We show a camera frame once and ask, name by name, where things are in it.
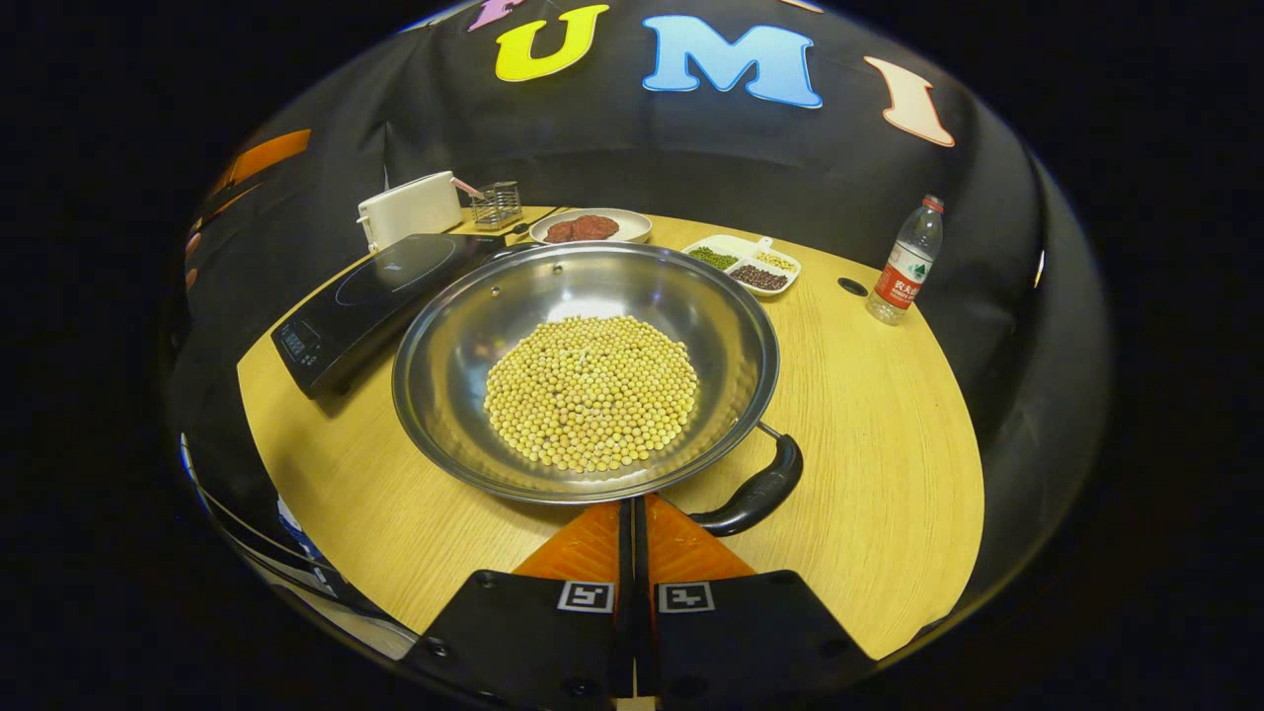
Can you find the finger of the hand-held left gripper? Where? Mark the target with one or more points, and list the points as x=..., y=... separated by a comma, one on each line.
x=272, y=153

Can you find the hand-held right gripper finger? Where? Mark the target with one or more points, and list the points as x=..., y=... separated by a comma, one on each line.
x=626, y=563
x=640, y=563

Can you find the black induction cooktop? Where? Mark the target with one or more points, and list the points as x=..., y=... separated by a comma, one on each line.
x=365, y=296

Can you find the white toaster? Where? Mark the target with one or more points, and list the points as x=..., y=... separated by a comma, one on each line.
x=410, y=210

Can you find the pile of soybeans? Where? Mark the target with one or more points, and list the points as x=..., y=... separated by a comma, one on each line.
x=592, y=395

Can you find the red meat patty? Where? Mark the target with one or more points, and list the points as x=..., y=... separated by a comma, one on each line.
x=560, y=232
x=595, y=227

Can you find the pile of red beans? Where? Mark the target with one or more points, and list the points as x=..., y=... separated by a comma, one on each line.
x=758, y=277

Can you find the pile of green beans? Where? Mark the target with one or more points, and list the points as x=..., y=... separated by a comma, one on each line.
x=713, y=258

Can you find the pile of pale yellow beans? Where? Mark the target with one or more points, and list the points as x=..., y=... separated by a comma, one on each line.
x=777, y=262

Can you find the white round plate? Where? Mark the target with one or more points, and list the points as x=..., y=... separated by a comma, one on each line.
x=637, y=227

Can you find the white divided dish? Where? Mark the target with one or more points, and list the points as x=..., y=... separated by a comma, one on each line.
x=746, y=244

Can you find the red label water bottle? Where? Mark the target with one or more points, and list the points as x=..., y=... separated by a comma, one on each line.
x=901, y=281

